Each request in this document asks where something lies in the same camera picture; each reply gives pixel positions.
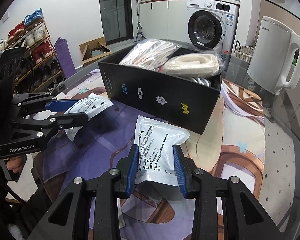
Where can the white printed sachet packet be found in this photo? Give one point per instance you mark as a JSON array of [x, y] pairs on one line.
[[155, 140]]

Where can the wooden shoe rack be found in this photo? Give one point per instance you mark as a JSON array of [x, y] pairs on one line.
[[39, 69]]

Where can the white electric kettle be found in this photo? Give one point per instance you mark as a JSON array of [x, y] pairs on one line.
[[276, 59]]

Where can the white front-load washing machine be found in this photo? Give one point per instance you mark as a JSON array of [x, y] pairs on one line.
[[212, 24]]

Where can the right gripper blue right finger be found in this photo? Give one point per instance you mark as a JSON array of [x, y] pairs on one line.
[[180, 169]]

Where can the floor mop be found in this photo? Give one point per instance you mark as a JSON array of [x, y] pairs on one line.
[[139, 35]]

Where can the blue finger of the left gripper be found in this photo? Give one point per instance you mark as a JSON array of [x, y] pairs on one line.
[[60, 105]]

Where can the purple rolled yoga mat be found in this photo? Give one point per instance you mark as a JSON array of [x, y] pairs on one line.
[[63, 54]]

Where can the open brown cardboard box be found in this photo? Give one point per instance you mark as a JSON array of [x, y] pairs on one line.
[[94, 50]]

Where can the black cardboard storage box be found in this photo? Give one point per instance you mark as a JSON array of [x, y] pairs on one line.
[[175, 99]]

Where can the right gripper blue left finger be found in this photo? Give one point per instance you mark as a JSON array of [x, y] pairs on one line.
[[133, 169]]

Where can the thick white rope bag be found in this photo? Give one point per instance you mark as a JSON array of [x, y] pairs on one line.
[[205, 64]]

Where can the thin white rope bag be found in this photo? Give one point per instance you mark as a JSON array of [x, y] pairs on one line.
[[150, 54]]

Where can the person's left hand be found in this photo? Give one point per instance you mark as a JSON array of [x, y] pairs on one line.
[[16, 164]]

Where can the woven wicker basket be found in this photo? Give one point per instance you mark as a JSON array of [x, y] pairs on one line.
[[244, 53]]

